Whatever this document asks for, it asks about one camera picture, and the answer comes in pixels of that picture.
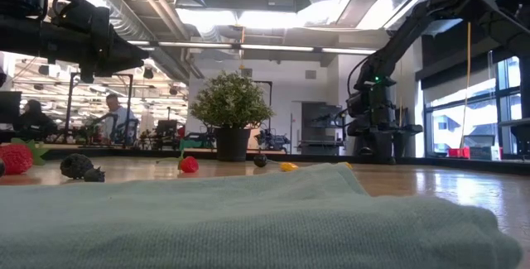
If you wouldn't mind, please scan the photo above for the dark cherry with stem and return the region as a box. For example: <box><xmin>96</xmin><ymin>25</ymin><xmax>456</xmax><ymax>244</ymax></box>
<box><xmin>253</xmin><ymin>153</ymin><xmax>283</xmax><ymax>169</ymax></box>

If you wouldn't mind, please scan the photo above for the black monitor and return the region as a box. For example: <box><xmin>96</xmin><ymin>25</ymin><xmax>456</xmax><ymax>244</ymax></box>
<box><xmin>0</xmin><ymin>90</ymin><xmax>22</xmax><ymax>125</ymax></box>

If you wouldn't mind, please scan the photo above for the potted green plant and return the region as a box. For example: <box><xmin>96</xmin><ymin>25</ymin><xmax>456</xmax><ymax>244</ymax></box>
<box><xmin>188</xmin><ymin>70</ymin><xmax>277</xmax><ymax>163</ymax></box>

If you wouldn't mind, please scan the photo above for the yellow hanging cord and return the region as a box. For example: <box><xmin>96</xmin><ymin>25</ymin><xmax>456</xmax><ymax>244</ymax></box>
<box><xmin>459</xmin><ymin>20</ymin><xmax>473</xmax><ymax>150</ymax></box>

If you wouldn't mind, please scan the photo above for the dark cabinet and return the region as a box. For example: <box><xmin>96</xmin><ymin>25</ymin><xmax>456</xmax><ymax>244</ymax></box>
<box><xmin>300</xmin><ymin>102</ymin><xmax>347</xmax><ymax>154</ymax></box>

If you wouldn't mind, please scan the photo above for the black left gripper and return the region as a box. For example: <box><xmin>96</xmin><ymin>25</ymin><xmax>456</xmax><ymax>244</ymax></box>
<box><xmin>49</xmin><ymin>0</ymin><xmax>149</xmax><ymax>74</ymax></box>

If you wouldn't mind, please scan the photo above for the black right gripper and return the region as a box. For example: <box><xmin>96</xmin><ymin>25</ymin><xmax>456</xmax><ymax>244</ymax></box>
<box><xmin>346</xmin><ymin>76</ymin><xmax>399</xmax><ymax>163</ymax></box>

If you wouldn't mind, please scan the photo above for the silver spiral air duct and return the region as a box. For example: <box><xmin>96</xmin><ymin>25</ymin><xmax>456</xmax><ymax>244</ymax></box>
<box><xmin>61</xmin><ymin>0</ymin><xmax>195</xmax><ymax>82</ymax></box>

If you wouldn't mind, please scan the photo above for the teal box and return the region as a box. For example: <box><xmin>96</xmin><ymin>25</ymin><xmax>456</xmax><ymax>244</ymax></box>
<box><xmin>178</xmin><ymin>136</ymin><xmax>216</xmax><ymax>151</ymax></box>

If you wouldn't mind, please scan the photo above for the ceiling light strip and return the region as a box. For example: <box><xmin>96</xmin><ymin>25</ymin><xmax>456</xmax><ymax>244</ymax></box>
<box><xmin>159</xmin><ymin>41</ymin><xmax>234</xmax><ymax>50</ymax></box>
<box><xmin>239</xmin><ymin>44</ymin><xmax>315</xmax><ymax>52</ymax></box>
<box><xmin>321</xmin><ymin>47</ymin><xmax>377</xmax><ymax>55</ymax></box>

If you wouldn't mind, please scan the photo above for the folded green cloth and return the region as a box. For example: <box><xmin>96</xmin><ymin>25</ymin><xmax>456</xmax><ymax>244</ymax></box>
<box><xmin>0</xmin><ymin>161</ymin><xmax>523</xmax><ymax>269</ymax></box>

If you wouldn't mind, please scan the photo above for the large red strawberry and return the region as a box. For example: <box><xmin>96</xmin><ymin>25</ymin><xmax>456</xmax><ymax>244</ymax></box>
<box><xmin>0</xmin><ymin>137</ymin><xmax>49</xmax><ymax>176</ymax></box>

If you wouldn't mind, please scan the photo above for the red bin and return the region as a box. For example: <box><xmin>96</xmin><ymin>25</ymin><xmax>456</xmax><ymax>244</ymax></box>
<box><xmin>447</xmin><ymin>147</ymin><xmax>471</xmax><ymax>159</ymax></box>

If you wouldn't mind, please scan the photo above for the person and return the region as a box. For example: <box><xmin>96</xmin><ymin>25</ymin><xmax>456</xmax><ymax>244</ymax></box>
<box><xmin>101</xmin><ymin>93</ymin><xmax>140</xmax><ymax>144</ymax></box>
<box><xmin>14</xmin><ymin>98</ymin><xmax>59</xmax><ymax>137</ymax></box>

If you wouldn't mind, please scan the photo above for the black metal rig frame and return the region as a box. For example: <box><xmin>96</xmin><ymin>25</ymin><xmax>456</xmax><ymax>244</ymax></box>
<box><xmin>64</xmin><ymin>72</ymin><xmax>134</xmax><ymax>148</ymax></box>

